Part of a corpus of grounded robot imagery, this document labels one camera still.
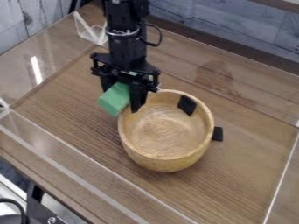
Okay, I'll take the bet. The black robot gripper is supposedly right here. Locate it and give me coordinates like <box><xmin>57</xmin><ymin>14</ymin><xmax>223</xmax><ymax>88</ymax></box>
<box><xmin>89</xmin><ymin>30</ymin><xmax>161</xmax><ymax>113</ymax></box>

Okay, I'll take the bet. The green rectangular stick block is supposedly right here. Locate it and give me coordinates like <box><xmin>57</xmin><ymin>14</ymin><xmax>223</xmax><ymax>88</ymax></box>
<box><xmin>97</xmin><ymin>82</ymin><xmax>129</xmax><ymax>116</ymax></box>

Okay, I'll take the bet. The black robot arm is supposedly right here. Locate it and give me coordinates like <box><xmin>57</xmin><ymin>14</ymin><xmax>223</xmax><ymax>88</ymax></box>
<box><xmin>89</xmin><ymin>0</ymin><xmax>163</xmax><ymax>116</ymax></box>

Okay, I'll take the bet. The black patch inside bowl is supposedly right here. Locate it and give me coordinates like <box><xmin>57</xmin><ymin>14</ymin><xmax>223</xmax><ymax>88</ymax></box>
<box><xmin>177</xmin><ymin>94</ymin><xmax>197</xmax><ymax>116</ymax></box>

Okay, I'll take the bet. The round wooden bowl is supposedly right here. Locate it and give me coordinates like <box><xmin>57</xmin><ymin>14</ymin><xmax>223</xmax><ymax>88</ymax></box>
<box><xmin>117</xmin><ymin>89</ymin><xmax>215</xmax><ymax>172</ymax></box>

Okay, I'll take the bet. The black patch on table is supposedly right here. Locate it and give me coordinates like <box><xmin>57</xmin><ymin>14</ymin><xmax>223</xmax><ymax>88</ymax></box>
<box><xmin>211</xmin><ymin>126</ymin><xmax>224</xmax><ymax>141</ymax></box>

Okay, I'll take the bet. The clear acrylic corner bracket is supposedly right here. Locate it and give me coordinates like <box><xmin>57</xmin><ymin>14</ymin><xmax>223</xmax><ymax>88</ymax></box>
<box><xmin>73</xmin><ymin>11</ymin><xmax>108</xmax><ymax>46</ymax></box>

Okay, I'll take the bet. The clear acrylic enclosure wall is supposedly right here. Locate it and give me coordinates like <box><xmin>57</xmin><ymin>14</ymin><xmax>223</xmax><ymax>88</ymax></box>
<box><xmin>0</xmin><ymin>98</ymin><xmax>197</xmax><ymax>224</ymax></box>

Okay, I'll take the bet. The black metal table frame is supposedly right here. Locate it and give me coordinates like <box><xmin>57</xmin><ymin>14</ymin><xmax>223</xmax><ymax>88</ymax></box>
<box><xmin>27</xmin><ymin>183</ymin><xmax>83</xmax><ymax>224</ymax></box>

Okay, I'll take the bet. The black cable lower left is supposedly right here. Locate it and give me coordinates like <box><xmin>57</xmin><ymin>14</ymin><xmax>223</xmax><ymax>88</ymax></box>
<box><xmin>0</xmin><ymin>196</ymin><xmax>29</xmax><ymax>224</ymax></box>

